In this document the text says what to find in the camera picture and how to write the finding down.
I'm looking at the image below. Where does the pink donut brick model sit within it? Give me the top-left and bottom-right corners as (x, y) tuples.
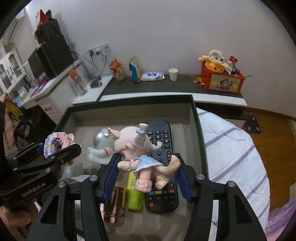
(44, 132), (74, 158)

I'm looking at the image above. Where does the black TV remote control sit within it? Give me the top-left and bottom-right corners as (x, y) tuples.
(145, 120), (179, 213)

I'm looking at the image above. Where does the white dome night light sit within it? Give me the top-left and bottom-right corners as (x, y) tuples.
(85, 128), (114, 174)

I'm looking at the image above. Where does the yellow highlighter pen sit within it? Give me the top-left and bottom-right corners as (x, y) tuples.
(126, 171), (144, 211)

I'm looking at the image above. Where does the pig girl doll figurine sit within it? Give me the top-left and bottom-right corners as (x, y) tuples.
(107, 123), (181, 193)

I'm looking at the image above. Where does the person's left hand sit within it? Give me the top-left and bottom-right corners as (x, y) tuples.
(1, 199), (38, 240)

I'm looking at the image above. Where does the pink bed sheet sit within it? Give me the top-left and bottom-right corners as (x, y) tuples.
(264, 199), (295, 240)

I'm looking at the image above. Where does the rose gold metal cup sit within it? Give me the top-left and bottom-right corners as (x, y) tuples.
(100, 186), (126, 224)

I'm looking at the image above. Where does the white striped quilted tablecloth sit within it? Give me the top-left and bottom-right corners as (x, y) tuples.
(197, 108), (270, 228)

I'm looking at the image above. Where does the pink black storage box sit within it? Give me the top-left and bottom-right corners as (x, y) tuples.
(58, 95), (211, 240)

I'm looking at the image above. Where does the white desk with drawers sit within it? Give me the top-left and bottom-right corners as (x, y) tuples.
(18, 60), (82, 124)

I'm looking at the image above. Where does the black bathroom scale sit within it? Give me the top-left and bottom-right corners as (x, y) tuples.
(244, 114), (261, 133)

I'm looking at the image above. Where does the orange cap water bottle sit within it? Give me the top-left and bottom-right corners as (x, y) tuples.
(69, 69), (87, 96)

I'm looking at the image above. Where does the white low cabinet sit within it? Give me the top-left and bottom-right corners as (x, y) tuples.
(72, 75), (113, 105)

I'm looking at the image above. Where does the white glass door cabinet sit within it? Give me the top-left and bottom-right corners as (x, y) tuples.
(1, 48), (27, 93)

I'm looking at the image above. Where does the black computer monitor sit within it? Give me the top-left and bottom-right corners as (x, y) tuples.
(28, 49), (49, 79)

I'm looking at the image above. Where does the black computer tower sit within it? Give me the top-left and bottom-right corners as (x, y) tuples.
(37, 36), (75, 79)

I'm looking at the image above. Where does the orange snack bag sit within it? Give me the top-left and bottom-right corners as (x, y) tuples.
(110, 58), (125, 82)

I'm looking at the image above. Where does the orange toy crate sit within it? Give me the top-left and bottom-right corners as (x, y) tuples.
(200, 62), (245, 94)

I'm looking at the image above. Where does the black box on tower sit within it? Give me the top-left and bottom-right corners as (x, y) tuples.
(34, 19), (61, 44)

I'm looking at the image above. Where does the blue white snack bag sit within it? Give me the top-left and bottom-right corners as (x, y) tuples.
(129, 55), (143, 83)

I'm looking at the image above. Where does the wet wipes pack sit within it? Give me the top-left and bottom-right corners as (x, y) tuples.
(140, 71), (165, 82)

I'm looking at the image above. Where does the yellow plush toy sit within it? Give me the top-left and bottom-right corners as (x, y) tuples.
(198, 49), (232, 73)

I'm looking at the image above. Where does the white paper cup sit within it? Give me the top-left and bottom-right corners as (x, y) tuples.
(168, 68), (178, 82)

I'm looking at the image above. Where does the wall power outlet strip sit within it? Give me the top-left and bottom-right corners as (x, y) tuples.
(88, 42), (110, 55)

